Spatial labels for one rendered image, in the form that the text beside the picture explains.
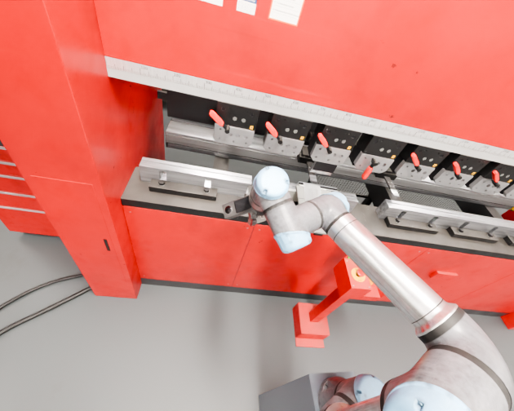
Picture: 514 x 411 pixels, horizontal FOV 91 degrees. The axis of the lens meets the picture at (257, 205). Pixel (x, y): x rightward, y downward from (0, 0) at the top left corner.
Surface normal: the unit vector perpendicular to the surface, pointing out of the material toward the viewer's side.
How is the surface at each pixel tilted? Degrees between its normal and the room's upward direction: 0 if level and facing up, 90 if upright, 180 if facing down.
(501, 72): 90
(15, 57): 90
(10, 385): 0
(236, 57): 90
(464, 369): 30
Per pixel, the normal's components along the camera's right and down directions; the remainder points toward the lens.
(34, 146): 0.00, 0.75
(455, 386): -0.04, -0.90
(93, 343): 0.23, -0.64
